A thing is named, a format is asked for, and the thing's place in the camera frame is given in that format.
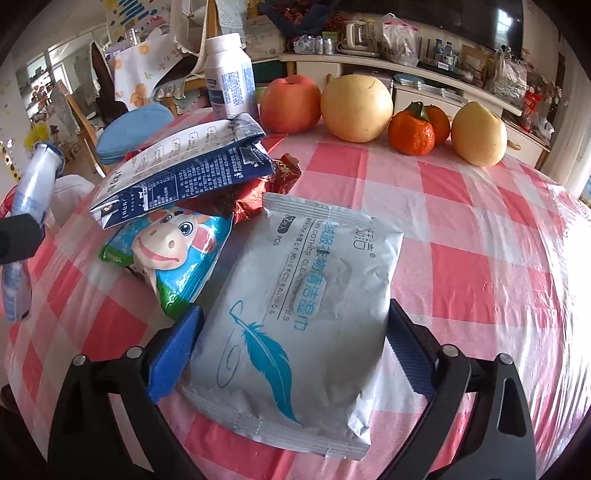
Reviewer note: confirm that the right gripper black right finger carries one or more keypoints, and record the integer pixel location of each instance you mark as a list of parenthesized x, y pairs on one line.
[(416, 349)]

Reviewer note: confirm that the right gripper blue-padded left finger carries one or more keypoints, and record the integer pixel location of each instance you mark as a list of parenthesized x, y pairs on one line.
[(169, 351)]

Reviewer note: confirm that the small white yogurt bottle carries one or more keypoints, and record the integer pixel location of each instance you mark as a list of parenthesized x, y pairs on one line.
[(32, 196)]

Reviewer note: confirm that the blue cow snack bag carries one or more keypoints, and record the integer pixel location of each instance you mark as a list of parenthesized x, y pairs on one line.
[(173, 250)]

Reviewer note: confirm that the grey wet wipes pack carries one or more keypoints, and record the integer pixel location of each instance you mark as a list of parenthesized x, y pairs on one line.
[(290, 351)]

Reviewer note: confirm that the white milk carton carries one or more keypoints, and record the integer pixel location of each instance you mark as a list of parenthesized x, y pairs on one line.
[(184, 165)]

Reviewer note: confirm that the red foil candy wrapper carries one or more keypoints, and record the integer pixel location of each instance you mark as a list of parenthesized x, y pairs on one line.
[(244, 201)]

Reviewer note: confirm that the white floor cushion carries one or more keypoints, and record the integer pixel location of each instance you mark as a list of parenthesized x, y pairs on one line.
[(69, 191)]

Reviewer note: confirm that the pink checkered tablecloth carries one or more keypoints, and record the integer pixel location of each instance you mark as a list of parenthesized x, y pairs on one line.
[(493, 260)]

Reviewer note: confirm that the blue stool cushion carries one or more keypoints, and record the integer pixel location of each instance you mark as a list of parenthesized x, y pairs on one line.
[(130, 130)]

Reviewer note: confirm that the dark wooden dining chair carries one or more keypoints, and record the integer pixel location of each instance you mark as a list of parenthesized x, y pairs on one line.
[(109, 108)]

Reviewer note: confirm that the front tangerine with leaf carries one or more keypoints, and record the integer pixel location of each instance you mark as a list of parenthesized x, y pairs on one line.
[(411, 132)]

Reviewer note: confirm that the right yellow pear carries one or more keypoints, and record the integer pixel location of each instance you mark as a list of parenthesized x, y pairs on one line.
[(479, 136)]

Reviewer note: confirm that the rear tangerine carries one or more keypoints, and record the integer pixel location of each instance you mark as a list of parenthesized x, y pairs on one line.
[(440, 122)]

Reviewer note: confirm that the white lace curtain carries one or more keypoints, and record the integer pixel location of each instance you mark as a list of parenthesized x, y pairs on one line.
[(569, 160)]

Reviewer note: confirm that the large yellow pear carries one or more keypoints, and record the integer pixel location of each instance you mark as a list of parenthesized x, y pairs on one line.
[(356, 108)]

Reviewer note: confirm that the white medicine bottle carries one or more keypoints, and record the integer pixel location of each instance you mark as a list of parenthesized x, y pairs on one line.
[(229, 77)]

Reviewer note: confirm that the white tv cabinet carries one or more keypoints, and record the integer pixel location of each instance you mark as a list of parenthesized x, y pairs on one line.
[(411, 84)]

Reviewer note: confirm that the wooden chair with towel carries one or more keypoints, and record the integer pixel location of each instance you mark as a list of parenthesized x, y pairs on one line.
[(191, 24)]

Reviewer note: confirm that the red apple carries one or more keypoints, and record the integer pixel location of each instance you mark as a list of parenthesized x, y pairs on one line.
[(291, 105)]

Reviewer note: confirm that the white electric kettle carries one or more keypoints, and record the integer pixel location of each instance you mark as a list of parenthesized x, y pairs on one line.
[(360, 38)]

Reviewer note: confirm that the black flat television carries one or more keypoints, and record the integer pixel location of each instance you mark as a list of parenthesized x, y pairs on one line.
[(491, 23)]

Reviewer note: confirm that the dark flower bouquet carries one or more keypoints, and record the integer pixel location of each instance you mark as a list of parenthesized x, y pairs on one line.
[(295, 18)]

